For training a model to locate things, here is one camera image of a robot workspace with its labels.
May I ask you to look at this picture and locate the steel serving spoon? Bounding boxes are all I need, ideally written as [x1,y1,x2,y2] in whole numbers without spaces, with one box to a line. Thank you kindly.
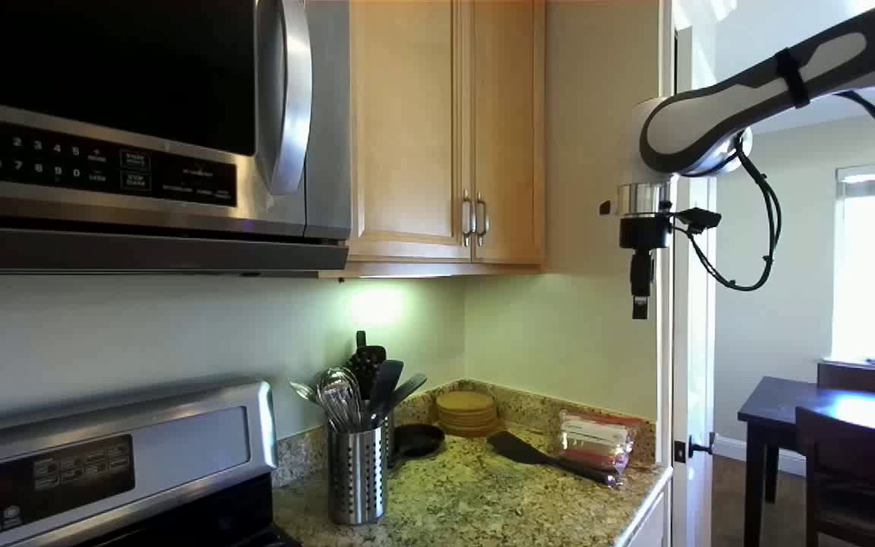
[288,366,364,433]

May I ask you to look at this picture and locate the clear plastic food bag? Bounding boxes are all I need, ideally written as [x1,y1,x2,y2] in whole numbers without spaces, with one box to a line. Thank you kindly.
[556,406,645,481]

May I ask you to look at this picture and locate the light wood cabinet body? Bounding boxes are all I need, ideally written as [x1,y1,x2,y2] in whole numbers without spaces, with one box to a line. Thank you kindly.
[320,255,550,282]

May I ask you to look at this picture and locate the perforated steel utensil holder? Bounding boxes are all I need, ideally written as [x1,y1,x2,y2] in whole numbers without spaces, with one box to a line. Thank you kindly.
[326,417,392,528]

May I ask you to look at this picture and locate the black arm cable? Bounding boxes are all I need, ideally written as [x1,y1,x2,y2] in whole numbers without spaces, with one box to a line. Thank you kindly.
[674,88,875,299]

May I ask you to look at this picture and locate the black kitchen utensil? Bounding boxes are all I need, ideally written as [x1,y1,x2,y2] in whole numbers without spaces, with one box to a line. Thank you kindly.
[375,358,406,422]

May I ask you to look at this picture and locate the dark wooden table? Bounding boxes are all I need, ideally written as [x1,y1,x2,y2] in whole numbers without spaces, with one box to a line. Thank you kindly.
[735,374,875,547]

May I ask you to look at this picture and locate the white door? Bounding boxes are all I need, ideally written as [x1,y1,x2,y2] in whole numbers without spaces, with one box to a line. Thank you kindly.
[662,0,720,547]

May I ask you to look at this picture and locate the black spatula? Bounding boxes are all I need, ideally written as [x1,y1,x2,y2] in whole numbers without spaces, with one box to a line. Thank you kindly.
[482,428,624,489]

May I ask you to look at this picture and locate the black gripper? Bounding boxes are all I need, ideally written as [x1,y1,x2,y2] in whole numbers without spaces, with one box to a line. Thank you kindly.
[618,208,674,321]

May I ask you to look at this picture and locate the stainless steel microwave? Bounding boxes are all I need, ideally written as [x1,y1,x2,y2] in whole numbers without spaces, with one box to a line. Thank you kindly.
[0,0,352,280]

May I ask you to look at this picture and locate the stainless steel stove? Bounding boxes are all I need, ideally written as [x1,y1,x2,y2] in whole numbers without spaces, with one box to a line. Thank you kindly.
[0,374,302,547]

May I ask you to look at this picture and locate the black round dish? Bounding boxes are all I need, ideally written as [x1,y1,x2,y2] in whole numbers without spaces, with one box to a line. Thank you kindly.
[388,422,449,471]

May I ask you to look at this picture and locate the dark wooden chair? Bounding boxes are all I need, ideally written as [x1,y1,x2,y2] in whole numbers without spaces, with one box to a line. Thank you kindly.
[813,355,875,402]
[793,403,875,547]

